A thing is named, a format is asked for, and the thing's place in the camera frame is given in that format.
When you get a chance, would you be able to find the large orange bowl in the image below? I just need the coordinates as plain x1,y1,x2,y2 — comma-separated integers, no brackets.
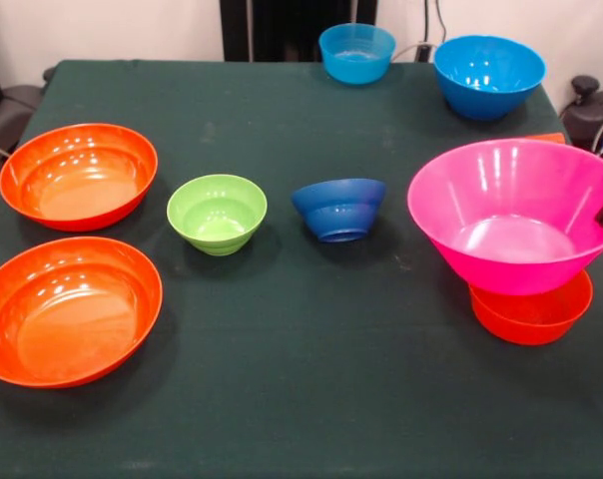
0,123,159,233
0,236,164,390

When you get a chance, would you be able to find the orange cup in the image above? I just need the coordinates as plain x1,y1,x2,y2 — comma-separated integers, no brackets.
523,132,566,146

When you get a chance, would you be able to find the dark grey floor base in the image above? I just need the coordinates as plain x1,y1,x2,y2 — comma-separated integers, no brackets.
560,74,603,154
0,67,58,147

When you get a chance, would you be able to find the dark green tablecloth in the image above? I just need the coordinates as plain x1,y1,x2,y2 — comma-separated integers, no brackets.
0,59,603,479

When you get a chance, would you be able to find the large pink bowl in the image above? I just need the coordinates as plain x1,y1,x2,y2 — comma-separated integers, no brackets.
406,138,603,296

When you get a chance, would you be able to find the dark blue bowl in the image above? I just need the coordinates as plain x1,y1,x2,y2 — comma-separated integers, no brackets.
290,178,388,244

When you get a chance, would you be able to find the green bowl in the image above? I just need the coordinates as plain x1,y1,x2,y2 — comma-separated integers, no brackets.
166,174,269,257

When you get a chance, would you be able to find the small light blue bowl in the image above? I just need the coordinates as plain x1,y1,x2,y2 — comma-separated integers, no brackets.
317,23,397,85

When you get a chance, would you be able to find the small orange bowl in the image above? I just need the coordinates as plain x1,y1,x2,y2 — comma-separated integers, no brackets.
469,268,595,347

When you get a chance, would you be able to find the large light blue bowl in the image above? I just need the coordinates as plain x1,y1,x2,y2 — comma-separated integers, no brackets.
433,34,547,122

